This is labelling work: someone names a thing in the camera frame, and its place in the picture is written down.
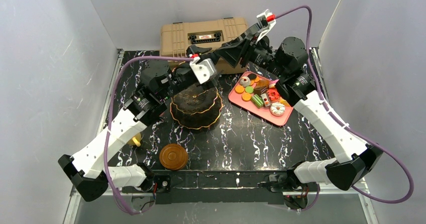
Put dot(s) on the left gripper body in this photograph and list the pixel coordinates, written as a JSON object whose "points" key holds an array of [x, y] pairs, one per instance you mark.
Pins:
{"points": [[188, 71]]}

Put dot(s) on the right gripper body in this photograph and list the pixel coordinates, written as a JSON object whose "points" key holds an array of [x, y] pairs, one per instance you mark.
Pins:
{"points": [[244, 49]]}

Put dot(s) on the pink serving tray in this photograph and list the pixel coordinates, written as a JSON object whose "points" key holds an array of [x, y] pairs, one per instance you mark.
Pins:
{"points": [[263, 112]]}

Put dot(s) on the white cherry cake slice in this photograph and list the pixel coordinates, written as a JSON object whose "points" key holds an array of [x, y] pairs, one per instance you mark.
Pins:
{"points": [[265, 99]]}

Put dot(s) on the green layered cake slice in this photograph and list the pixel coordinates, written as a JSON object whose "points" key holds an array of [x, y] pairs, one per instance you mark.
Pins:
{"points": [[257, 101]]}

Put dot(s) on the black three tier cake stand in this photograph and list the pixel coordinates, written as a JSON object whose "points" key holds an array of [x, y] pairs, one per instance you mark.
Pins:
{"points": [[196, 108]]}

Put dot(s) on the yellow roll cake with cherry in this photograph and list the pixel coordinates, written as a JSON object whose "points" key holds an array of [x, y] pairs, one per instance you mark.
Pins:
{"points": [[284, 102]]}

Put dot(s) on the white chocolate drizzled donut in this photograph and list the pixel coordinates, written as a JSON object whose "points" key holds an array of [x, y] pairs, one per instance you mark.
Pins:
{"points": [[277, 109]]}

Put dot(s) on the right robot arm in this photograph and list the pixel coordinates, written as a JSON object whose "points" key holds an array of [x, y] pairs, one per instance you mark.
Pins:
{"points": [[353, 157]]}

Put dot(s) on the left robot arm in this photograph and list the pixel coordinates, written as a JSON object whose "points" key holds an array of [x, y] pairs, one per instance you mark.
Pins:
{"points": [[162, 78]]}

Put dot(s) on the tan plastic toolbox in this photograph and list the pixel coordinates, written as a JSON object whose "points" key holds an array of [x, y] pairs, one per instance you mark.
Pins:
{"points": [[177, 37]]}

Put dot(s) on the black sandwich cookie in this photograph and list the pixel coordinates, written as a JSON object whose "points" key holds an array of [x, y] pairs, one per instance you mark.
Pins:
{"points": [[252, 76]]}

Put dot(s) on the grey powdered cake ball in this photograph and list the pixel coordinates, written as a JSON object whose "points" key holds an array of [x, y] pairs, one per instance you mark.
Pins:
{"points": [[245, 81]]}

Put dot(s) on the yellow dotted biscuit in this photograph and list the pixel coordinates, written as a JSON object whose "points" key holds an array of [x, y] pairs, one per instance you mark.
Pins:
{"points": [[239, 89], [246, 96]]}

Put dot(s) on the green macaron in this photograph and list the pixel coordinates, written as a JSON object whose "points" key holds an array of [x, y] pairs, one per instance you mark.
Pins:
{"points": [[249, 89]]}

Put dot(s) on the brown bread bun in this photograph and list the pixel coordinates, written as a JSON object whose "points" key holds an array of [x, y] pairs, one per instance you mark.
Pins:
{"points": [[263, 83]]}

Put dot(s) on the chocolate layered cake slice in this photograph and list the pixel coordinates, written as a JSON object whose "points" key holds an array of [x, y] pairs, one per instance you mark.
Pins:
{"points": [[259, 90]]}

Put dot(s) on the red strawberry tart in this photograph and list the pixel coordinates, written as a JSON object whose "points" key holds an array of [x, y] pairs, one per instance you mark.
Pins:
{"points": [[273, 95]]}

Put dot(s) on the yellow mug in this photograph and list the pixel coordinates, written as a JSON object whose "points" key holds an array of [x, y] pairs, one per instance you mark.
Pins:
{"points": [[135, 140]]}

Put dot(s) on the stack of wooden coasters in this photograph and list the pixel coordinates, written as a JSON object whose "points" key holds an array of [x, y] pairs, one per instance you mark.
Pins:
{"points": [[173, 157]]}

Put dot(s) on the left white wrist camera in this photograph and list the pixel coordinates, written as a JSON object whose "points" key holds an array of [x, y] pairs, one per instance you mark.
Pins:
{"points": [[204, 70]]}

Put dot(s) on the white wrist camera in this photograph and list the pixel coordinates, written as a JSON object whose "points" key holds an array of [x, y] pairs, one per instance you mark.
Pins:
{"points": [[204, 70], [266, 21]]}

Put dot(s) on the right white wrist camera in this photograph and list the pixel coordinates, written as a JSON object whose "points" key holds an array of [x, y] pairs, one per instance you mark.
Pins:
{"points": [[266, 21]]}

